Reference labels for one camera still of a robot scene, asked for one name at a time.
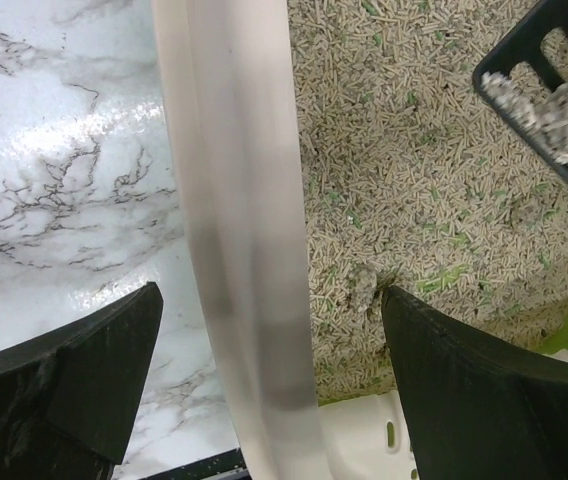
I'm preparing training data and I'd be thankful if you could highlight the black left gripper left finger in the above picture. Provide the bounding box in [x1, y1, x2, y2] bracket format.
[0, 282, 163, 479]

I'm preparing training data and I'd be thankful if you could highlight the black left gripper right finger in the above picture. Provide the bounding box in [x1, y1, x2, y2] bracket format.
[381, 286, 568, 479]

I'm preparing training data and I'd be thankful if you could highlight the beige green litter box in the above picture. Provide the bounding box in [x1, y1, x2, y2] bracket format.
[153, 1, 568, 479]

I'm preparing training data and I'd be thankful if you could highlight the grey litter clump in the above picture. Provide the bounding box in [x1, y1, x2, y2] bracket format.
[481, 72, 568, 167]

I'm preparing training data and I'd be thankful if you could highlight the black litter scoop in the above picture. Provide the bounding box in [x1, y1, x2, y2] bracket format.
[472, 0, 568, 185]

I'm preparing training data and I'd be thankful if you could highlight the black mounting base rail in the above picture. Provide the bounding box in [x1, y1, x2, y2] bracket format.
[112, 447, 251, 479]

